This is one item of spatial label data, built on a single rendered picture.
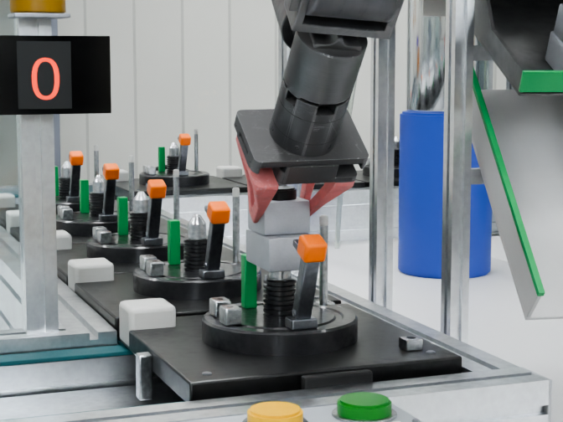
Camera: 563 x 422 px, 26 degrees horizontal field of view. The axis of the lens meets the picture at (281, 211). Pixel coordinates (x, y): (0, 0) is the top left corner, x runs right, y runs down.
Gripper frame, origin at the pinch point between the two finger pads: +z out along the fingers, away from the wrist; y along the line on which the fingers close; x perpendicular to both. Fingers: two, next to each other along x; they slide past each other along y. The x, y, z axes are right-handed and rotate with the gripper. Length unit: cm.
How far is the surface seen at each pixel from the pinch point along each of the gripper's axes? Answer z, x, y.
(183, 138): 80, -96, -27
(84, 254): 42, -34, 7
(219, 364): 4.4, 12.9, 8.1
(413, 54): 39, -71, -53
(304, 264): -1.8, 8.1, 0.6
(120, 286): 27.2, -15.6, 8.0
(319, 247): -3.7, 8.0, -0.3
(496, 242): 84, -68, -84
